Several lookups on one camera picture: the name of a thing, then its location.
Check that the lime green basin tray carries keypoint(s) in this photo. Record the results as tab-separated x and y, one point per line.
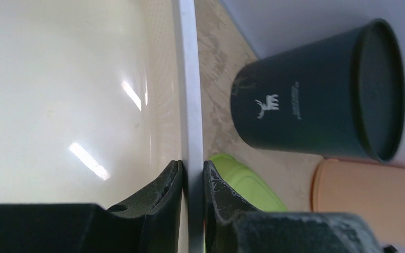
247	183

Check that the orange plastic bucket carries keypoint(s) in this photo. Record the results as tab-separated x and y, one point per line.
374	192

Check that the cream perforated laundry basket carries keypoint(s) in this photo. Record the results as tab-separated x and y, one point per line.
96	98

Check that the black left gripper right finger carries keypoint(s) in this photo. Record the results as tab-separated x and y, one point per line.
232	224

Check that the dark navy round bin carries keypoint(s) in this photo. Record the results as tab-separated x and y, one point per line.
343	96

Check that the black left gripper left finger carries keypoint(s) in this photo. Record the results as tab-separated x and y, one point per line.
147	221

